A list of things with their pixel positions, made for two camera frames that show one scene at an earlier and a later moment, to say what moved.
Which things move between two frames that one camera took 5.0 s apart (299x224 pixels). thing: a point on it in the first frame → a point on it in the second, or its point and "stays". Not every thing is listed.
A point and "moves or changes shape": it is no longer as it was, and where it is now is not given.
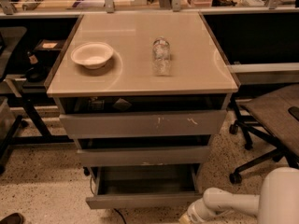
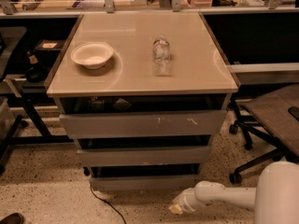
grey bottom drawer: (145, 186) moves or changes shape
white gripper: (195, 211) → (186, 202)
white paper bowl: (92, 55) stays
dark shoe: (13, 218) stays
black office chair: (270, 119) stays
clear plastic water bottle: (161, 56) stays
